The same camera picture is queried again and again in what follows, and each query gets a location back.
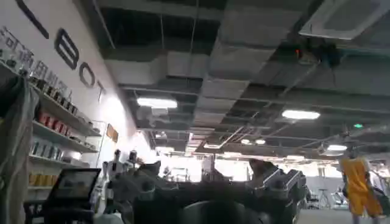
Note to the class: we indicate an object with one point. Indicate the wall shelf with goods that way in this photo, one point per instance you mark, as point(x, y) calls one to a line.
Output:
point(58, 128)

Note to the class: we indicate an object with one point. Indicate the white ceiling air conditioner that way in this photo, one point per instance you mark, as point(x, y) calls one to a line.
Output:
point(344, 18)

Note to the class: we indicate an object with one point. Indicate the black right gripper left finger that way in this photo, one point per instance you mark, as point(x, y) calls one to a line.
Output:
point(143, 185)

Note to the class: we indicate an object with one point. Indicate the grey hanging cloth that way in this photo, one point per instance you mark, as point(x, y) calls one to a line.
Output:
point(15, 152)

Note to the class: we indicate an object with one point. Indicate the green exit light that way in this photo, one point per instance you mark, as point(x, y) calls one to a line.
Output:
point(358, 125)

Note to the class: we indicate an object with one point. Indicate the orange wall sign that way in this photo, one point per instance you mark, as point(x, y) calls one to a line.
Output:
point(112, 133)

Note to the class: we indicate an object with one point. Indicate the white stand with black knobs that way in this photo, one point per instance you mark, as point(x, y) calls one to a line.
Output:
point(120, 165)

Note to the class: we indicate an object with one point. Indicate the rectangular ceiling light panel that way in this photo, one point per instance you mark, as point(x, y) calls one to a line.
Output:
point(157, 103)
point(336, 147)
point(300, 114)

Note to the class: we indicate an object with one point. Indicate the person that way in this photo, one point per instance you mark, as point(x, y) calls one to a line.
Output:
point(359, 185)

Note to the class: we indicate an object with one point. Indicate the black framed monitor screen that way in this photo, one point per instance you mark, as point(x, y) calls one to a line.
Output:
point(73, 186)

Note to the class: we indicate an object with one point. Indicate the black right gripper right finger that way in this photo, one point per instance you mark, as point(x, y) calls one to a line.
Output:
point(281, 184)

